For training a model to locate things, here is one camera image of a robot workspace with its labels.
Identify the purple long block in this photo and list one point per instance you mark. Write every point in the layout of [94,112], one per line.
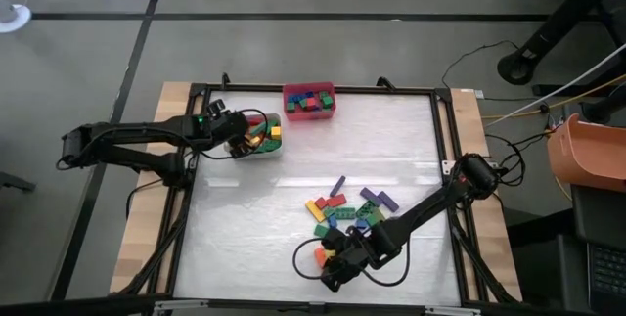
[337,186]
[388,202]
[371,196]

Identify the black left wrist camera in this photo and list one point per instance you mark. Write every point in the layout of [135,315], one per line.
[216,108]

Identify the wooden table side board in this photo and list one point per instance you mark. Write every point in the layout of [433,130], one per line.
[139,228]
[494,238]

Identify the yellow long block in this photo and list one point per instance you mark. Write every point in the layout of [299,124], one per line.
[276,132]
[315,211]

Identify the white mounting plate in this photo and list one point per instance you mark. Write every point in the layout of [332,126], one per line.
[448,167]

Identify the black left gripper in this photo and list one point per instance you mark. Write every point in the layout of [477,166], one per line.
[230,125]

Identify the black table frame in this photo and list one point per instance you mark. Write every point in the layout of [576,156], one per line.
[391,89]

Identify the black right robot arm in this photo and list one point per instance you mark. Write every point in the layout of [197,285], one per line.
[420,211]

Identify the red small block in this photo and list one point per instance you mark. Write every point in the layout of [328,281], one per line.
[321,203]

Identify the green small block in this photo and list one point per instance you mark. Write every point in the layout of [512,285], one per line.
[328,212]
[327,102]
[323,95]
[303,103]
[291,107]

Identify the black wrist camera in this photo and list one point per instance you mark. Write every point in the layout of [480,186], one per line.
[337,279]
[216,108]

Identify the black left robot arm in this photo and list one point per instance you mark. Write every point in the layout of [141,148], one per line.
[137,132]

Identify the small white tag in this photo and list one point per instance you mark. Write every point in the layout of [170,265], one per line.
[478,94]

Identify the black floor stand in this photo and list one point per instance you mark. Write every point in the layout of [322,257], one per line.
[562,17]

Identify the white plastic bin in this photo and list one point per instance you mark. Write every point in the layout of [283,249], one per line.
[274,155]

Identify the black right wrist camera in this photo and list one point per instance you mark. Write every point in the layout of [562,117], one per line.
[337,279]

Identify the white round floor object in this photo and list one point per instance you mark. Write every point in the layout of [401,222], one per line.
[19,20]

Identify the green long block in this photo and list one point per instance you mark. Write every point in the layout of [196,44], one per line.
[268,146]
[321,231]
[366,210]
[345,213]
[261,128]

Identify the black laptop keyboard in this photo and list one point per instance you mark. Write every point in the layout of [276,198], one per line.
[609,272]

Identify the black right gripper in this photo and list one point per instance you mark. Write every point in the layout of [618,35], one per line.
[369,250]

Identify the pink plastic bin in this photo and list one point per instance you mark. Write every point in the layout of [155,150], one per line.
[308,116]

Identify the orange plastic bin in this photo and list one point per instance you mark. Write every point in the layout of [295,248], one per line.
[587,154]

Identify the yellow small block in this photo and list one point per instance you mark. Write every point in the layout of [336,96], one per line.
[331,253]

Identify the orange-red small block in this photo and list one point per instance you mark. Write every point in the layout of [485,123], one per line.
[311,103]

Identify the black floor object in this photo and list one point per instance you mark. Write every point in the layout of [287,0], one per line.
[14,182]

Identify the red long block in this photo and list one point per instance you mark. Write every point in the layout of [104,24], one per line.
[255,120]
[336,200]

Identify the silver bracket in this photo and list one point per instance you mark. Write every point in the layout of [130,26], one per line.
[452,311]
[181,305]

